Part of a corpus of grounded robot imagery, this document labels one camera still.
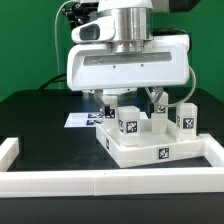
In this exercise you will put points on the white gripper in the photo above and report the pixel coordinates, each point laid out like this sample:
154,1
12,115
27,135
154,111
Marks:
93,65

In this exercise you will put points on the white square table top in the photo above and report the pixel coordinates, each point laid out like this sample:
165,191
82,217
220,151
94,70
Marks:
151,148

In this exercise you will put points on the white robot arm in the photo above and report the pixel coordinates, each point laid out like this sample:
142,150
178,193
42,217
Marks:
120,49

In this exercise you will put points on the white sheet with tags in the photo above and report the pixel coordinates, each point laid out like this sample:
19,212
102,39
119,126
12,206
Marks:
89,119

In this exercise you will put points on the white U-shaped fence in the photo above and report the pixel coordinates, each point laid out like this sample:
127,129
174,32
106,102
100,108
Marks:
111,182

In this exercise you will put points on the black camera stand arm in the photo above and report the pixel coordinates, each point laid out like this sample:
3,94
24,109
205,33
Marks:
79,13

